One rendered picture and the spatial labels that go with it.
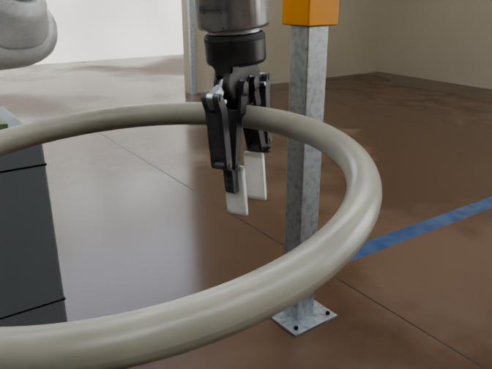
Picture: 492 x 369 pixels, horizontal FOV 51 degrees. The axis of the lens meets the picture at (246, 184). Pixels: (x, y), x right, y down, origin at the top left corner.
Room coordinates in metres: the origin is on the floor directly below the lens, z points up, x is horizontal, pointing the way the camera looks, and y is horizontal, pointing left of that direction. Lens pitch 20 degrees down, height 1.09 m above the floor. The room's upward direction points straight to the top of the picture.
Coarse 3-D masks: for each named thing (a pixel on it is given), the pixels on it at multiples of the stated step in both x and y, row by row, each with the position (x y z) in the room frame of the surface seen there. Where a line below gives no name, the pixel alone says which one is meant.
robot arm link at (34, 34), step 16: (0, 0) 1.18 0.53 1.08; (16, 0) 1.20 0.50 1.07; (32, 0) 1.23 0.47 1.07; (0, 16) 1.18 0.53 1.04; (16, 16) 1.19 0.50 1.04; (32, 16) 1.21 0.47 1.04; (48, 16) 1.32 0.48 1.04; (0, 32) 1.19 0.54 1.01; (16, 32) 1.20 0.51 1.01; (32, 32) 1.23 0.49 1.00; (48, 32) 1.30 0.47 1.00; (0, 48) 1.20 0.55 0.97; (16, 48) 1.22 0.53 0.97; (32, 48) 1.26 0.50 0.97; (48, 48) 1.30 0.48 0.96; (0, 64) 1.22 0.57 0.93; (16, 64) 1.25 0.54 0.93
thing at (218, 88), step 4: (220, 80) 0.63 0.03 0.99; (220, 84) 0.62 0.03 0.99; (216, 88) 0.62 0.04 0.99; (220, 88) 0.62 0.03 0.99; (212, 92) 0.61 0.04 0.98; (216, 92) 0.61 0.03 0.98; (220, 92) 0.62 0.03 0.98; (208, 96) 0.60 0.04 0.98; (212, 96) 0.60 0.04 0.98; (208, 100) 0.60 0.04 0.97; (212, 100) 0.60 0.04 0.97; (208, 104) 0.61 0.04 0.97; (212, 104) 0.60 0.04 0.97; (212, 108) 0.61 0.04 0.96
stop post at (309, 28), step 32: (288, 0) 1.59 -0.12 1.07; (320, 0) 1.54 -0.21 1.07; (320, 32) 1.57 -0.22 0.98; (320, 64) 1.58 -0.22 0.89; (320, 96) 1.58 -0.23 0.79; (288, 160) 1.60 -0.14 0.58; (320, 160) 1.59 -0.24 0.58; (288, 192) 1.60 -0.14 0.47; (288, 224) 1.59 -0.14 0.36; (288, 320) 1.55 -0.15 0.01; (320, 320) 1.55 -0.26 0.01
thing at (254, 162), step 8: (248, 152) 0.69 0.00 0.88; (256, 152) 0.68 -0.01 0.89; (248, 160) 0.69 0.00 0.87; (256, 160) 0.68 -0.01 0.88; (248, 168) 0.69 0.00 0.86; (256, 168) 0.68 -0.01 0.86; (264, 168) 0.68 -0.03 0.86; (248, 176) 0.69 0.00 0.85; (256, 176) 0.68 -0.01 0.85; (264, 176) 0.68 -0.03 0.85; (248, 184) 0.69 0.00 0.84; (256, 184) 0.68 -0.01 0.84; (264, 184) 0.68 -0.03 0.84; (248, 192) 0.69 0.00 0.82; (256, 192) 0.68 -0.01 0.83; (264, 192) 0.68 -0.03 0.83; (264, 200) 0.68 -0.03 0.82
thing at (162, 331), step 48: (0, 144) 0.60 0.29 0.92; (336, 144) 0.50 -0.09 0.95; (336, 240) 0.31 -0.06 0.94; (240, 288) 0.26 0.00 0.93; (288, 288) 0.27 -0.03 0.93; (0, 336) 0.23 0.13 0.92; (48, 336) 0.23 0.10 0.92; (96, 336) 0.23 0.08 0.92; (144, 336) 0.23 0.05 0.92; (192, 336) 0.24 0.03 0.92
